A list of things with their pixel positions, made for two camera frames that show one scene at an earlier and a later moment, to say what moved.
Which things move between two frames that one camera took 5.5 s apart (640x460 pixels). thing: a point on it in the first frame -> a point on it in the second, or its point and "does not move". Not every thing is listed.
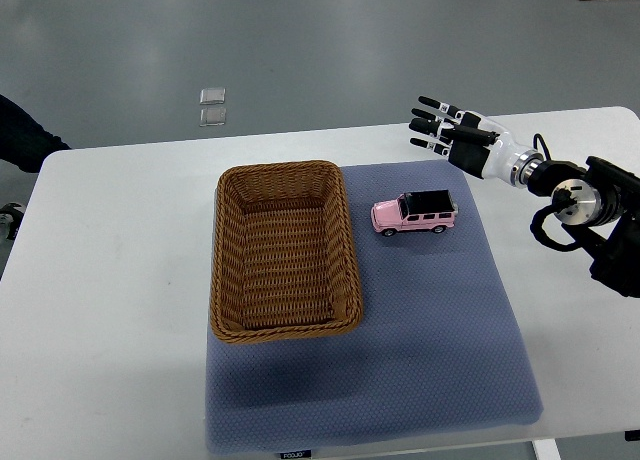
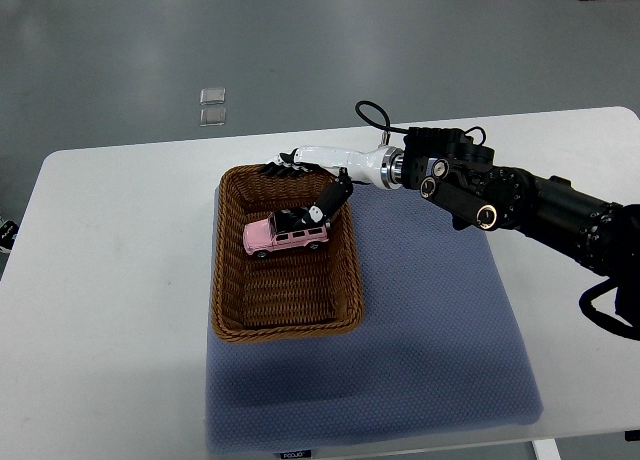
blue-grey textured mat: [439, 349] does not move
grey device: [11, 217] -> [8, 230]
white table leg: [546, 449] does not move
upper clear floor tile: [212, 96] does not move
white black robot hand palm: [495, 160] -> [383, 167]
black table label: [302, 454] does not move
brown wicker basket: [282, 263] does not move
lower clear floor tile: [213, 116] does not move
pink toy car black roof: [418, 210] -> [284, 230]
